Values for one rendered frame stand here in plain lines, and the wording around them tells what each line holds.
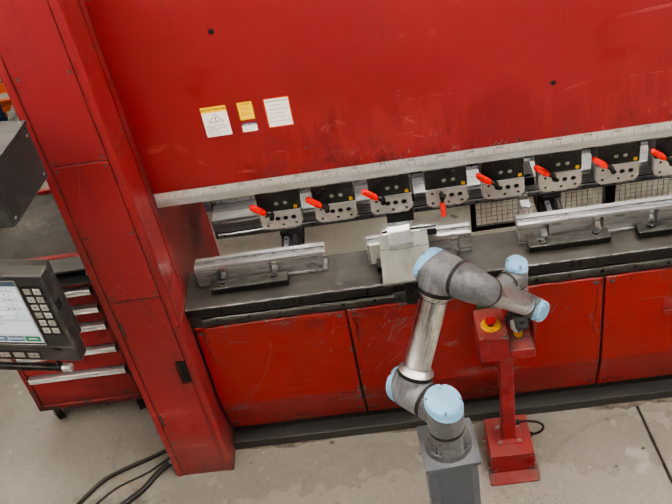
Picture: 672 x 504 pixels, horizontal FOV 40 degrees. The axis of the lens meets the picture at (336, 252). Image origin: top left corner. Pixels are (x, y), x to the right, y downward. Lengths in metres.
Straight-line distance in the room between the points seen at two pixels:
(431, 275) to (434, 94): 0.65
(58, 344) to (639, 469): 2.30
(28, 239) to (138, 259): 0.85
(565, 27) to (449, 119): 0.47
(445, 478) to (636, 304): 1.12
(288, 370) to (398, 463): 0.63
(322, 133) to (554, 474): 1.70
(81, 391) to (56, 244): 0.79
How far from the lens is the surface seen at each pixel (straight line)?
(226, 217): 3.71
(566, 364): 3.88
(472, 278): 2.71
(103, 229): 3.17
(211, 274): 3.55
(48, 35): 2.80
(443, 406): 2.85
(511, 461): 3.86
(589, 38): 3.08
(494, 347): 3.36
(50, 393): 4.40
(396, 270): 3.29
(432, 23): 2.95
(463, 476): 3.06
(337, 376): 3.78
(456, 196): 3.32
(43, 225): 4.03
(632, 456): 4.00
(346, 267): 3.52
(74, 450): 4.44
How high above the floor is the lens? 3.21
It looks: 41 degrees down
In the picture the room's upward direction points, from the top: 11 degrees counter-clockwise
